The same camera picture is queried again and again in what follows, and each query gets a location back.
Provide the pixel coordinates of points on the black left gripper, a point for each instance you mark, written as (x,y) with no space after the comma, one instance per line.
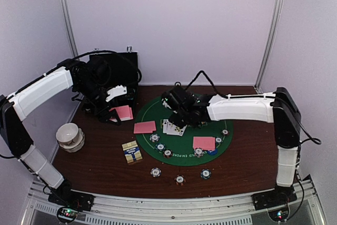
(103,116)

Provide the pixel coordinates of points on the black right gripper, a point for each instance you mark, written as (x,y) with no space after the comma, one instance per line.
(176,121)

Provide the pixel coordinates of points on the face up community cards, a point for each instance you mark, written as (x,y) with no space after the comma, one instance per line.
(171,129)

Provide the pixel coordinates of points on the pink playing card deck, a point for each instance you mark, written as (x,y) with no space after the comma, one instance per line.
(124,112)

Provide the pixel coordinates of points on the pink cards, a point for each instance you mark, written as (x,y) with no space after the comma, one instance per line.
(144,127)
(204,143)

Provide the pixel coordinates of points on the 10 chips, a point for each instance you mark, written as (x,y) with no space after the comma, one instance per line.
(154,138)
(198,152)

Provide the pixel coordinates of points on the blue green 50 chip stack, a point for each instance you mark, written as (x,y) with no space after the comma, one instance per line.
(205,174)

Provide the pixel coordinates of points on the blue white 10 chip stack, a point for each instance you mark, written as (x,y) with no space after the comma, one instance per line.
(155,172)

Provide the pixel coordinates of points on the red black 100 chip stack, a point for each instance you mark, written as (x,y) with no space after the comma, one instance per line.
(180,180)

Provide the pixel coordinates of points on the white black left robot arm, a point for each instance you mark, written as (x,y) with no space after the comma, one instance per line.
(70,73)

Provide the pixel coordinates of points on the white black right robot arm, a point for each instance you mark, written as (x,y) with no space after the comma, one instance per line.
(275,107)

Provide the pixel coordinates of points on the white left wrist cover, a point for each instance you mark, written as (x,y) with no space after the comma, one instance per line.
(117,92)

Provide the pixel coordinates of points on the round green poker mat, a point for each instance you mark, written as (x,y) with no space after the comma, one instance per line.
(181,146)

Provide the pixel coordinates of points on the black poker chip case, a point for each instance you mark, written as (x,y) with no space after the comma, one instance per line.
(124,71)

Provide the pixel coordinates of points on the white ceramic bowl stack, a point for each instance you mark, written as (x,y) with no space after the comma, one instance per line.
(70,137)

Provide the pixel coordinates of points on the card deck holder box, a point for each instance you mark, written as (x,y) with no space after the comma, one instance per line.
(132,152)

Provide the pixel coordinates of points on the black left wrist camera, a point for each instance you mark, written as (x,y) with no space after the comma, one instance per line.
(99,70)

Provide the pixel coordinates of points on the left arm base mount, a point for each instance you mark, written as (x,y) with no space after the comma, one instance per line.
(72,199)

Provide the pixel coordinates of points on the aluminium front rail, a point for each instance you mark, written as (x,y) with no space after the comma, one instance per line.
(231,209)

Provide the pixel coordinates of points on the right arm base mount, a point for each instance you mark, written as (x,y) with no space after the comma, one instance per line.
(277,197)

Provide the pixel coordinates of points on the left aluminium frame post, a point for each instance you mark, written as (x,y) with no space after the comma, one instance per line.
(68,27)

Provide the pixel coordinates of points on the aluminium frame post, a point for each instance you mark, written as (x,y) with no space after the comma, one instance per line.
(68,27)
(277,10)

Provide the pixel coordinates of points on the right aluminium frame post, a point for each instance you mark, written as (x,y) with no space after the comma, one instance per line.
(277,10)

